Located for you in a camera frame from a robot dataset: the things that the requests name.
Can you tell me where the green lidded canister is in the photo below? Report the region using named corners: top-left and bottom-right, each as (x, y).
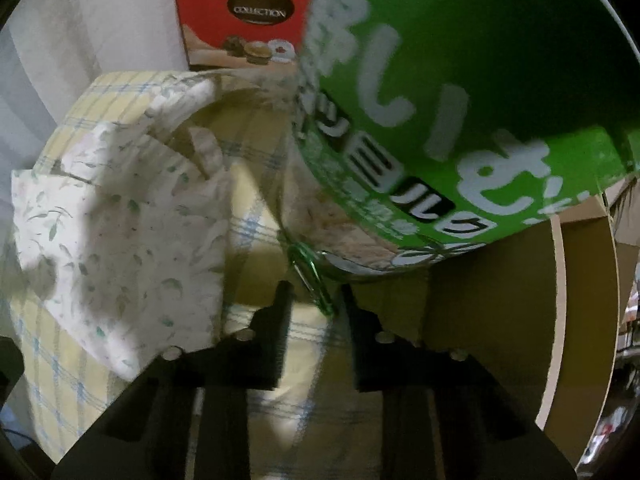
top-left (279, 0), bottom-right (639, 276)

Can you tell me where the yellow plaid tablecloth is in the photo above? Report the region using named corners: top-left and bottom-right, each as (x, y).
top-left (6, 69), bottom-right (362, 480)

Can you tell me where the open cardboard box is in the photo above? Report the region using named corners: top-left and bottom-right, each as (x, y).
top-left (423, 178), bottom-right (639, 465)

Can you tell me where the white floral cloth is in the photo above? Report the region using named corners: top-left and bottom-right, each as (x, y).
top-left (11, 76), bottom-right (231, 380)

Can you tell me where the red collection gift box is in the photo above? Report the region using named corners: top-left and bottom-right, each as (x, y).
top-left (175, 0), bottom-right (310, 72)

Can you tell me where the white curtain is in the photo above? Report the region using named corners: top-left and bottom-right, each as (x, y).
top-left (0, 0), bottom-right (191, 181)

